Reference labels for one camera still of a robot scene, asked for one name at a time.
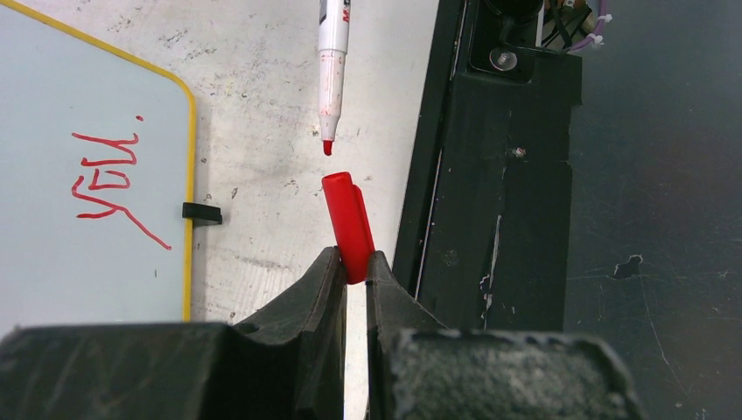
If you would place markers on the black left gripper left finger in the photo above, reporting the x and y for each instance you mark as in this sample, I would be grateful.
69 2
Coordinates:
285 361

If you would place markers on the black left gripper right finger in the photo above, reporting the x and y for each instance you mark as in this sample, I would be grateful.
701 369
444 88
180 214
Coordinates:
420 369

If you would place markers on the red marker cap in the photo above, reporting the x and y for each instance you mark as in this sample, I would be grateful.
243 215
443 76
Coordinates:
350 224

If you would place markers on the yellow framed whiteboard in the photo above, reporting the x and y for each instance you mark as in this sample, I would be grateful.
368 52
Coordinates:
97 160

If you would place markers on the red capped whiteboard marker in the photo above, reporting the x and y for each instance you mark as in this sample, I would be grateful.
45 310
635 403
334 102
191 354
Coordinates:
333 35

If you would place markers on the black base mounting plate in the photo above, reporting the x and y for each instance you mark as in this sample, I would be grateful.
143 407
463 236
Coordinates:
484 232

